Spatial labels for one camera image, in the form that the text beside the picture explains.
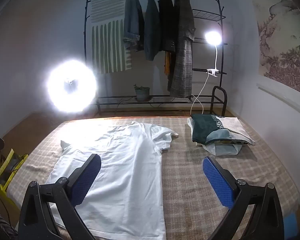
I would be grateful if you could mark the green striped wall hanging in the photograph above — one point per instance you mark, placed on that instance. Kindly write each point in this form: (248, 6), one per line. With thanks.
(105, 47)

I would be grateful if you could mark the blue denim jacket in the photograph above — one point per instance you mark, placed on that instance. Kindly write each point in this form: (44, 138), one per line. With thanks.
(132, 22)

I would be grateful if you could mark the black coat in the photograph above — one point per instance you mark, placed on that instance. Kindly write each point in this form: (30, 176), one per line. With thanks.
(166, 20)

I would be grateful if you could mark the white clip lamp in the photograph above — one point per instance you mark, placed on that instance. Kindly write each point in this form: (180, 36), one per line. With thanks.
(212, 37)

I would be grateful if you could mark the grey plaid long coat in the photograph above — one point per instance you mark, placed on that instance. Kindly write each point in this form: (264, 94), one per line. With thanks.
(181, 55)

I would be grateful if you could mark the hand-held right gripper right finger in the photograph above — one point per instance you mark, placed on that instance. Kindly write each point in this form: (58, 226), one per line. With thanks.
(216, 182)

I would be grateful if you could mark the small potted plant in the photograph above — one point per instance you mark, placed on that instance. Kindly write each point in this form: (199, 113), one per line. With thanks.
(142, 94)

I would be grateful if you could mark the dark teal jacket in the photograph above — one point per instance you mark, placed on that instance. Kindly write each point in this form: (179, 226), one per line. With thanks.
(151, 30)

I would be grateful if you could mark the yellow plastic rack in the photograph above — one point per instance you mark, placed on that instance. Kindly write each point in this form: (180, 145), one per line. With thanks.
(5, 165)

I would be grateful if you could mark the yellow scarf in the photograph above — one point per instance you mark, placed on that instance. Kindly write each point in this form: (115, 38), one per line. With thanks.
(167, 62)

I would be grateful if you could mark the white wall ledge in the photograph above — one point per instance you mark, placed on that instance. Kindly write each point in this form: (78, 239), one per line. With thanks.
(285, 97)

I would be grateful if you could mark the black metal tube frame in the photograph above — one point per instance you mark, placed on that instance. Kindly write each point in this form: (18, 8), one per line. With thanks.
(225, 100)

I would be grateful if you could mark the light blue folded cloth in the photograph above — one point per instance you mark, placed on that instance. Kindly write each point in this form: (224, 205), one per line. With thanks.
(218, 135)

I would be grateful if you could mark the striped grey cloth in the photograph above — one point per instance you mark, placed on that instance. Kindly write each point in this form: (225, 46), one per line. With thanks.
(1, 226)

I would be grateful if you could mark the dark green folded cloth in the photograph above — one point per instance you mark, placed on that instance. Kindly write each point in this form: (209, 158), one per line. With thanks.
(202, 127)

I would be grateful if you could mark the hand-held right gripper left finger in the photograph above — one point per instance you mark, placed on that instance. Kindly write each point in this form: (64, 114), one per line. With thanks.
(86, 180)

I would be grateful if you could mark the white t-shirt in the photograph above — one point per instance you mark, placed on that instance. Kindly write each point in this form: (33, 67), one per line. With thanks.
(120, 167)

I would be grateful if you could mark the beige plaid blanket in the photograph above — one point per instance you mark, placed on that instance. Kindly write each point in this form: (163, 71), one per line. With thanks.
(190, 180)

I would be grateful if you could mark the landscape wall poster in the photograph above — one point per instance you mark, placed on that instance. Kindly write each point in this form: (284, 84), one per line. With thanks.
(282, 42)

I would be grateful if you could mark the black metal clothes rack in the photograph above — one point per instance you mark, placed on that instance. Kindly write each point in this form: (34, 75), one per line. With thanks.
(115, 100)

